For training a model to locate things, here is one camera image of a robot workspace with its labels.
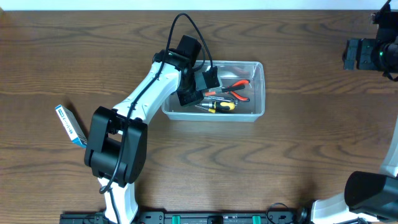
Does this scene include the small black orange hammer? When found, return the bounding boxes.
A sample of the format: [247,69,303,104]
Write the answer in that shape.
[203,85,245,96]

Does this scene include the red handled pliers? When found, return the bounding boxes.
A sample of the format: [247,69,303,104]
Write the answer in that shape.
[225,79,250,102]

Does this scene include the stubby yellow black screwdriver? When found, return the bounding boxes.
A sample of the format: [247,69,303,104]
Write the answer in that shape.
[200,101,235,113]

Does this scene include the white blue screwdriver box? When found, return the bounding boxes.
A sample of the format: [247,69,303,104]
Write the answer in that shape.
[55,105,87,148]

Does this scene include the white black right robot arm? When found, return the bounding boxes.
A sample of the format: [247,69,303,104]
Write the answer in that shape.
[299,37,397,223]

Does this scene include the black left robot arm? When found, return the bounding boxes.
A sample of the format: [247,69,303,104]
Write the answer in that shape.
[84,49,220,223]

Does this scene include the slim yellow black screwdriver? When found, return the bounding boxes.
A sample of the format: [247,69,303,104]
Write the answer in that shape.
[195,105,216,113]

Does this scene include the clear plastic container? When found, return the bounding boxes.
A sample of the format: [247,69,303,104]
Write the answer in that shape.
[162,60,266,122]

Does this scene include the black mounting rail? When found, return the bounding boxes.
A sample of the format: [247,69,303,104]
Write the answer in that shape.
[58,202,373,224]

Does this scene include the silver combination wrench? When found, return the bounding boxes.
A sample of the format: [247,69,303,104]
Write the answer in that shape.
[204,96,238,105]

